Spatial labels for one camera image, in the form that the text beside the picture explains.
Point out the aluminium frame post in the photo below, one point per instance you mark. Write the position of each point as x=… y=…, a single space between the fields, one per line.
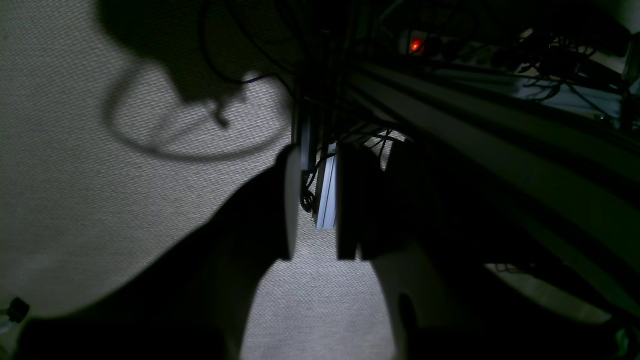
x=326 y=203

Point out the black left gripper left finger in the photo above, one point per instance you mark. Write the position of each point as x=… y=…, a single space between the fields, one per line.
x=194 y=301

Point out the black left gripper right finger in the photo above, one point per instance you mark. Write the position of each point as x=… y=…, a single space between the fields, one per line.
x=504 y=256

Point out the power strip with red light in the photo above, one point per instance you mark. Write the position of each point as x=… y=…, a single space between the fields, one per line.
x=414 y=42

